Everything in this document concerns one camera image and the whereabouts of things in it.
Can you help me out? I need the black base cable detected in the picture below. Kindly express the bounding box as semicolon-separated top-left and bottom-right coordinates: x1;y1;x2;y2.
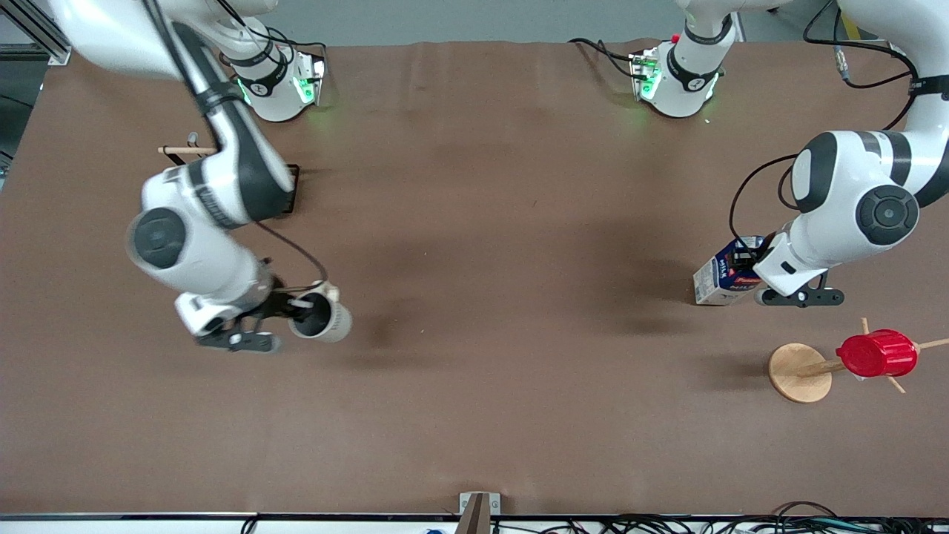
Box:
568;37;640;79
263;28;328;62

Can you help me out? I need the brown table cover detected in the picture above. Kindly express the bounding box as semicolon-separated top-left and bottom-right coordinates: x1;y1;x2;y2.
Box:
0;39;949;518

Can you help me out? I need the black left base cable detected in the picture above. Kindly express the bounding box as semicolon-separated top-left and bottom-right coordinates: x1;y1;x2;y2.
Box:
568;37;640;79

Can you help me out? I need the blue white milk carton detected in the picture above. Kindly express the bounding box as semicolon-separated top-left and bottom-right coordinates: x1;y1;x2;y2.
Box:
693;236;772;306

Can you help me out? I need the white mug grey inside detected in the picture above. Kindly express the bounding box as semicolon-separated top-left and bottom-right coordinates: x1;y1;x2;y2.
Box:
289;282;353;343

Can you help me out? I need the aluminium frame profile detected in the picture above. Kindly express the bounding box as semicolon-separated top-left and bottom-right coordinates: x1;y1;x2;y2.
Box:
0;0;72;66

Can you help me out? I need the red plastic cup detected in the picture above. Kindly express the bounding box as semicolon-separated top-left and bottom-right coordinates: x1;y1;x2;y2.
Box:
836;329;919;378

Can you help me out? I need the black cable bundle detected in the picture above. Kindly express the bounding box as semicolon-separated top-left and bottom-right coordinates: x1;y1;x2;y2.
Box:
489;501;949;534

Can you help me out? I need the wooden cup tree stand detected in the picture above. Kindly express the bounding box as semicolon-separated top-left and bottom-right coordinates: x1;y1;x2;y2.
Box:
768;317;949;404

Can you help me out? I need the black wire mug rack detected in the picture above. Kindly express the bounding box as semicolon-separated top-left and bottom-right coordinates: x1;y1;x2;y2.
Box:
158;132;300;217

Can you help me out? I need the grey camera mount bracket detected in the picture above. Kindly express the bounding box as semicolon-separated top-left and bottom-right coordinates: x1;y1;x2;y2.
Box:
456;492;501;534

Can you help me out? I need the black right base cable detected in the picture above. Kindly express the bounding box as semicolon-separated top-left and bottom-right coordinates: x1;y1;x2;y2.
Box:
263;28;328;62

